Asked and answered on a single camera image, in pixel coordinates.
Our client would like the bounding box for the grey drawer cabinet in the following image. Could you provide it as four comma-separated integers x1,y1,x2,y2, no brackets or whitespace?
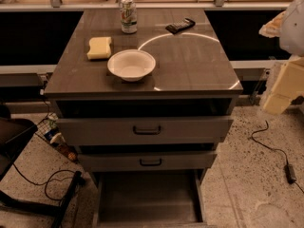
46,9,242,228

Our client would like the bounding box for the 7up soda can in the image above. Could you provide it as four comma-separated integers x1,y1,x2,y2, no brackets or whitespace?
120,0,137,34

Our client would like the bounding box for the white bowl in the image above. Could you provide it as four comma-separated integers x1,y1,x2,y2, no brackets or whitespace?
107,49,156,82

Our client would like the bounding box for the black chair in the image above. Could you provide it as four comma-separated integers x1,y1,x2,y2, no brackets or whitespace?
0,104,84,228

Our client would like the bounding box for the black remote control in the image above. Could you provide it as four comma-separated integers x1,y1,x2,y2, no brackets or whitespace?
165,18,196,34

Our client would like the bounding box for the black power adapter cable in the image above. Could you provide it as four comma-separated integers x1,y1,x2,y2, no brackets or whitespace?
250,120,304,195

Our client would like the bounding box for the grey drawer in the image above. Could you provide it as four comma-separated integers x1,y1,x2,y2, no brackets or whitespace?
57,116,233,146
78,151,217,172

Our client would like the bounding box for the open bottom drawer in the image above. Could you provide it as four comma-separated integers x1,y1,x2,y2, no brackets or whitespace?
92,170,218,228

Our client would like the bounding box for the middle grey drawer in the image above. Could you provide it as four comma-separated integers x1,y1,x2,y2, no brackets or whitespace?
78,151,217,172

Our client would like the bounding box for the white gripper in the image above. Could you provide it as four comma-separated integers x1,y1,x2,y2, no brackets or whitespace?
263,57,304,115

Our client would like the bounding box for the wire basket with items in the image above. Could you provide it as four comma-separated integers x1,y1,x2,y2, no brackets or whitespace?
36,113,78,162

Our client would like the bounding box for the top grey drawer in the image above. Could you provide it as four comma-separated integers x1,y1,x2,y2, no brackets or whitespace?
57,116,233,146

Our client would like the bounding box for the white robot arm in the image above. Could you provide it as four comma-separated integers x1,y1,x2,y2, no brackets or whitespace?
258,0,304,115

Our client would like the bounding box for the yellow sponge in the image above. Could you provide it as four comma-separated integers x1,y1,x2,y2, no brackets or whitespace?
86,37,112,60

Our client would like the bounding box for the black floor cable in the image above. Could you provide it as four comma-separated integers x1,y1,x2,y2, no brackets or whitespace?
11,161,80,202

